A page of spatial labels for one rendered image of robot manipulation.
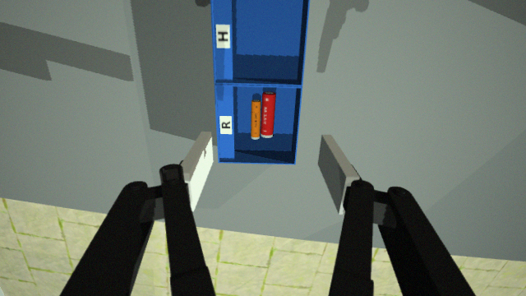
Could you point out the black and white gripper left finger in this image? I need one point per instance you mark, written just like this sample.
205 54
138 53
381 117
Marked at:
111 262

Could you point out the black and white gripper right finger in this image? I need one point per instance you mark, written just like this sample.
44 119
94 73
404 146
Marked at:
422 264

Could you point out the orange aaa battery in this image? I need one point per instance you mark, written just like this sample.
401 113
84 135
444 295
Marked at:
255 119

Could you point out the red aa battery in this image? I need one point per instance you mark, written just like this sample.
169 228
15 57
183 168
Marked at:
267 114

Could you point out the blue three-compartment bin rack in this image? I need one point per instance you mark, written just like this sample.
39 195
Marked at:
265 54

